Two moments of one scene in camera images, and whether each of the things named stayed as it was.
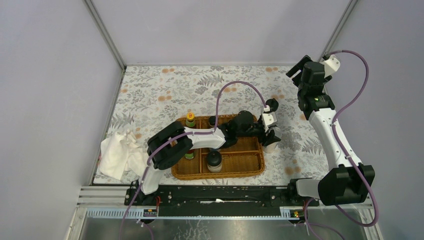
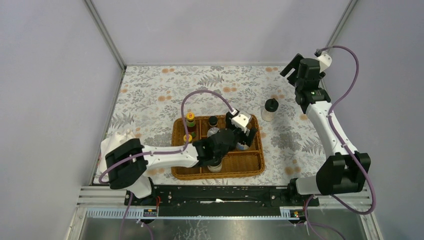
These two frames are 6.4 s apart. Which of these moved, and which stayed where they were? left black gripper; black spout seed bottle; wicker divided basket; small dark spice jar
Moved: left black gripper
Stayed: small dark spice jar; black spout seed bottle; wicker divided basket
